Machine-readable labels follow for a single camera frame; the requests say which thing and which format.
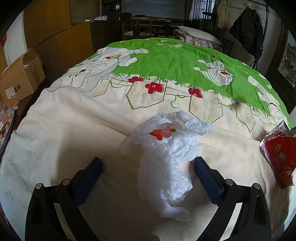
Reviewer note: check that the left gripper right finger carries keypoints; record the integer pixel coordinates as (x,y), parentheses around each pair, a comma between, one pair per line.
(253,221)

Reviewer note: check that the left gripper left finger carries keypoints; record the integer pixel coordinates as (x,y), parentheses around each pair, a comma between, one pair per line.
(42,222)

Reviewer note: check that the red snack bag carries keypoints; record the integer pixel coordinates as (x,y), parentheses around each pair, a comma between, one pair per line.
(279,150)

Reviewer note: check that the white plastic bag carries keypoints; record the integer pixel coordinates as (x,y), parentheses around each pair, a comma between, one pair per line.
(167,140)

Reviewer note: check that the blue snack plate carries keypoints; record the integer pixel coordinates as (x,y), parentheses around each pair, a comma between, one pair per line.
(7,121)

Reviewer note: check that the brown cardboard box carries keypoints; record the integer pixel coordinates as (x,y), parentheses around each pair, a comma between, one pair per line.
(22,78)

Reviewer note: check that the framed landscape painting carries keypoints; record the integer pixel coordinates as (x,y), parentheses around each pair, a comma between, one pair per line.
(287,66)

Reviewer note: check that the black hanging jacket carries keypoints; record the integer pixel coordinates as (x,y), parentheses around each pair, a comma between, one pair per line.
(248,30)

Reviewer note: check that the floral pillow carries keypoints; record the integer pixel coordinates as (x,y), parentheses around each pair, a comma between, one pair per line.
(197,37)

